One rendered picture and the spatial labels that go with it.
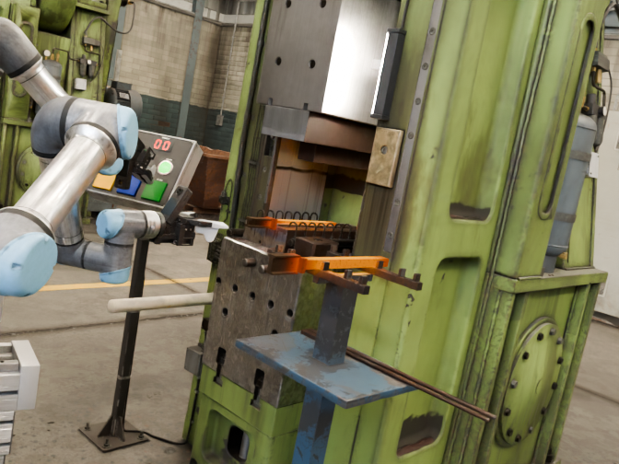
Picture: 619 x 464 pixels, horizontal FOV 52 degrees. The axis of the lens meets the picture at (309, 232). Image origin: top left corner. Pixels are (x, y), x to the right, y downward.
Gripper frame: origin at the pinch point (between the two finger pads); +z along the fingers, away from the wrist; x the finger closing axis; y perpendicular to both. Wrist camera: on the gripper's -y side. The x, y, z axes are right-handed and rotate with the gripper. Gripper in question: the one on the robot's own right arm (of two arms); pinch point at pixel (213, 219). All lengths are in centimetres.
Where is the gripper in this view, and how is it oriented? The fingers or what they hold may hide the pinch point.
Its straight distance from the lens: 188.5
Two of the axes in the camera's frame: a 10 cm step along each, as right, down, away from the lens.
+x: 7.1, 2.4, -6.6
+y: -1.8, 9.7, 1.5
